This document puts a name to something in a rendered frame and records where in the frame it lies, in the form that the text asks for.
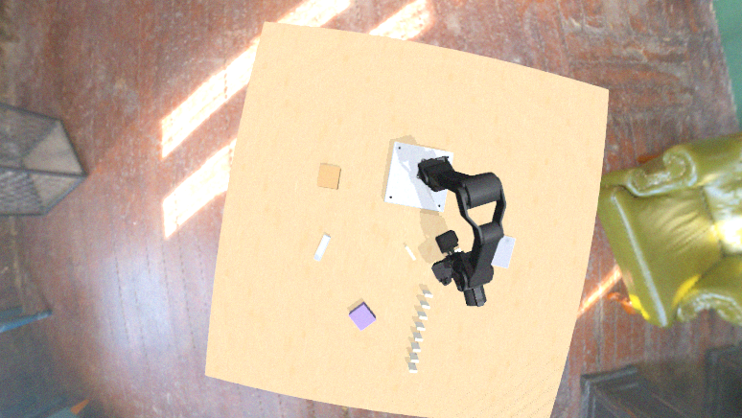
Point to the purple rectangular block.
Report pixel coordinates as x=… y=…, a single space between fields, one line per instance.
x=362 y=316

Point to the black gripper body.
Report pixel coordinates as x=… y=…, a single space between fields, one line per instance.
x=446 y=242

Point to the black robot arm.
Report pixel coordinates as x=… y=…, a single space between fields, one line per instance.
x=474 y=267

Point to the brown rectangular block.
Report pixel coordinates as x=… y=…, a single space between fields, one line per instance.
x=328 y=177

